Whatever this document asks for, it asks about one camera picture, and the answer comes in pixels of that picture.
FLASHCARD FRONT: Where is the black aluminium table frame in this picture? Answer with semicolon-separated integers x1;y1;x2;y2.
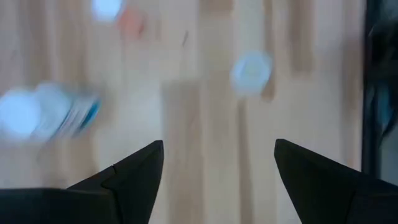
361;0;382;180

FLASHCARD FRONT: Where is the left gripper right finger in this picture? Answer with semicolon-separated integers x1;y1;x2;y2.
274;139;398;224

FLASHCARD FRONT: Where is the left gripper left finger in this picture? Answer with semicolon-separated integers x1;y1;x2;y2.
0;139;165;224

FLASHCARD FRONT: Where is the translucent white plastic bottle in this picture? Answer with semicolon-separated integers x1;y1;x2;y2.
229;50;274;98

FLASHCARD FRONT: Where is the white supplement bottle blue label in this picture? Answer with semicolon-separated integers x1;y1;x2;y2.
0;81;103;142

